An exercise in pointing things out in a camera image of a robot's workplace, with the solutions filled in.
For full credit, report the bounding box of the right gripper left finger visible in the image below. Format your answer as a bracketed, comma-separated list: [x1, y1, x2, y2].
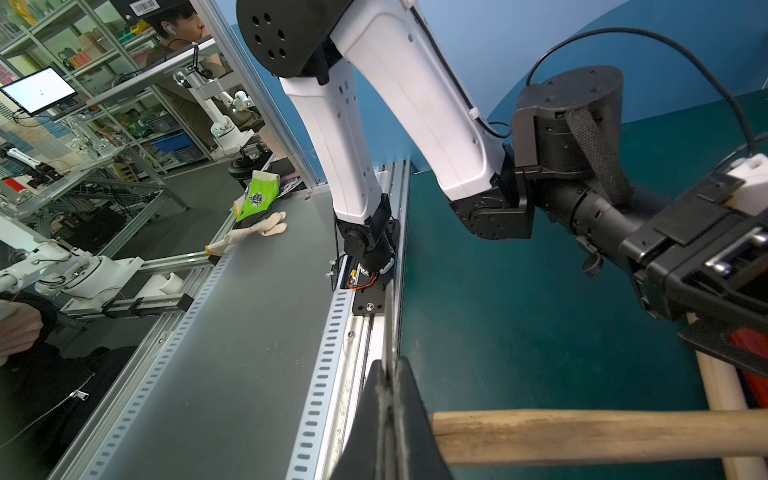
[330, 360, 387, 480]

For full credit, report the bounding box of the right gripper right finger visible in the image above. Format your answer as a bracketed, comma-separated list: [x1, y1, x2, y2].
[393, 357, 453, 480]

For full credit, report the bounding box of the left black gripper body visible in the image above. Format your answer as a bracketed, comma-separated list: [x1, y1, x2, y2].
[619, 173, 767, 368]

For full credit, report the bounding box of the wooden handle hoe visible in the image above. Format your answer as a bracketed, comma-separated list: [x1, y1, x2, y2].
[431, 410, 767, 466]
[696, 329, 767, 479]

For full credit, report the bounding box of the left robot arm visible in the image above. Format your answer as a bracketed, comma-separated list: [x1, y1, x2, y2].
[236, 1, 767, 375]

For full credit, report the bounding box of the white knitted work glove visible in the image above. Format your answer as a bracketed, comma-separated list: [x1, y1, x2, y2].
[205, 211, 287, 257]

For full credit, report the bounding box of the green white package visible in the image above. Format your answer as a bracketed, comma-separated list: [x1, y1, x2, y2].
[233, 170, 280, 222]

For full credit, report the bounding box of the computer monitor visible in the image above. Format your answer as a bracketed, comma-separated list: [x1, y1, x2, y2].
[1, 67, 78, 115]

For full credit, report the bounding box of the bottom red handle tool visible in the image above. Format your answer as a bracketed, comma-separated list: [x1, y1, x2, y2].
[730, 328, 767, 409]

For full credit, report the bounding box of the aluminium front rail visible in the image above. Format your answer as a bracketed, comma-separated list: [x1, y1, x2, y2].
[52, 185, 403, 479]

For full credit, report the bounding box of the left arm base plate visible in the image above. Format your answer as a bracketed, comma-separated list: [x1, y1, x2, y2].
[343, 218, 400, 316]

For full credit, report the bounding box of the person behind frame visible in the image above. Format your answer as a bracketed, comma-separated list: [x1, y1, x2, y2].
[141, 2, 265, 151]

